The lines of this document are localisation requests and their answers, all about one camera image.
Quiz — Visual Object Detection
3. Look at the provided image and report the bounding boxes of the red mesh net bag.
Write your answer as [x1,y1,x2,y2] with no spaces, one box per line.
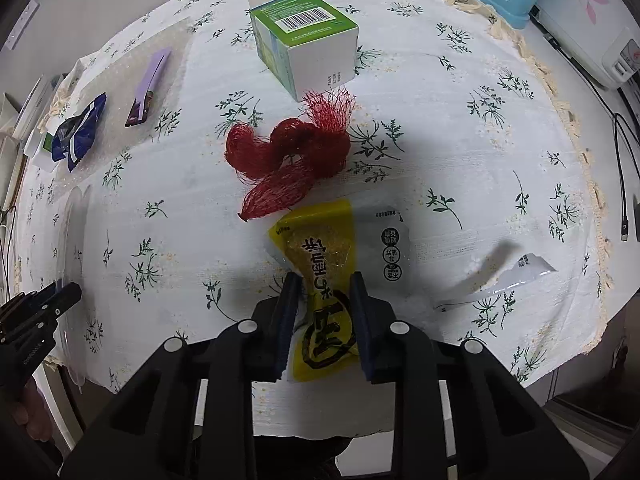
[224,87,357,222]

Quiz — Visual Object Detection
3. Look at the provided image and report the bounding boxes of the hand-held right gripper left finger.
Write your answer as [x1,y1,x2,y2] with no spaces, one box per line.
[60,272,303,480]

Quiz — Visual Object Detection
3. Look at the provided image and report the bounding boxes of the clear plastic wrapper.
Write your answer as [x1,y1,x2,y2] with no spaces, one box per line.
[432,252,557,313]

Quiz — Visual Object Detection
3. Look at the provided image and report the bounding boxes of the yellow snack packet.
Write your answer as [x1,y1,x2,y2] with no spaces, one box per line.
[265,199,413,383]

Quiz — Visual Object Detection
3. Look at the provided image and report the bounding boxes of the green and white carton box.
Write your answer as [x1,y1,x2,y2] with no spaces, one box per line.
[247,0,360,102]

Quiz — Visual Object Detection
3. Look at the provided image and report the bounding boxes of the white floral tablecloth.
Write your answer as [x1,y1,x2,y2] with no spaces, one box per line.
[12,0,616,436]

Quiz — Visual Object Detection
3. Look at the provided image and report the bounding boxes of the white rice cooker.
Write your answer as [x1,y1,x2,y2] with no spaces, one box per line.
[530,0,640,90]

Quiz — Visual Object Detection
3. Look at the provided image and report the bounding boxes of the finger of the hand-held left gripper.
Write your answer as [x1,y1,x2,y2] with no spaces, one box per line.
[0,282,82,344]

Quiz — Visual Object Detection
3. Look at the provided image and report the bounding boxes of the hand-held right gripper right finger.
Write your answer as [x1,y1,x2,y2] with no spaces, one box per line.
[348,271,583,480]

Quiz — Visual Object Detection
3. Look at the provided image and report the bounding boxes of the person's left hand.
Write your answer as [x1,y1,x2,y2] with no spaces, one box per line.
[10,377,57,442]

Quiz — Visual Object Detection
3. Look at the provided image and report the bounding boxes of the black cable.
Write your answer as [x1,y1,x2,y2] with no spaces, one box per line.
[612,112,640,243]

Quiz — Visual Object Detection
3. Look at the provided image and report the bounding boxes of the blue foil snack wrapper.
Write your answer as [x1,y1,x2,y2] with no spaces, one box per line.
[51,92,108,173]

